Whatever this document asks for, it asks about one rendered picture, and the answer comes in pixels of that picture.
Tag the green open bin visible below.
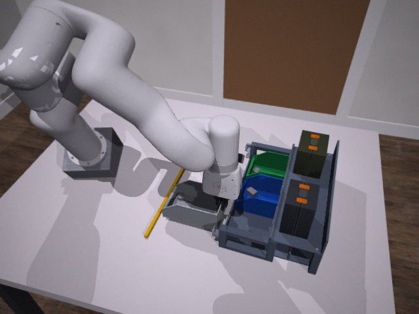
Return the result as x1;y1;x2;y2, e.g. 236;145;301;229
246;151;289;179

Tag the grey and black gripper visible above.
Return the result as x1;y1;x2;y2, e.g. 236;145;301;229
202;162;242;211

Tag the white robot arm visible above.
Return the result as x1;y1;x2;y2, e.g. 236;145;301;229
0;0;245;173

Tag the blue open bin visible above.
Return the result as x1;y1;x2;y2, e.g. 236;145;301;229
236;174;283;219

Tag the yellow bar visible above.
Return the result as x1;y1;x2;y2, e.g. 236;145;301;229
144;168;185;238

